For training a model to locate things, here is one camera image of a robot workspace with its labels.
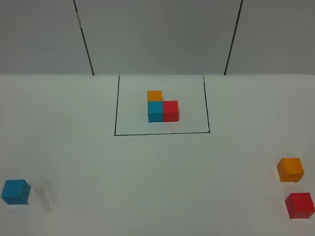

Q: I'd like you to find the orange template cube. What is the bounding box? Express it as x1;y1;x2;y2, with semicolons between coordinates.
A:
147;90;162;102

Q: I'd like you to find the red template cube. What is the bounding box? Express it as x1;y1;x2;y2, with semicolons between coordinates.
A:
163;101;179;122

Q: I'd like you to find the blue template cube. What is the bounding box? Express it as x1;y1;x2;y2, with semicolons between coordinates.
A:
147;101;163;122

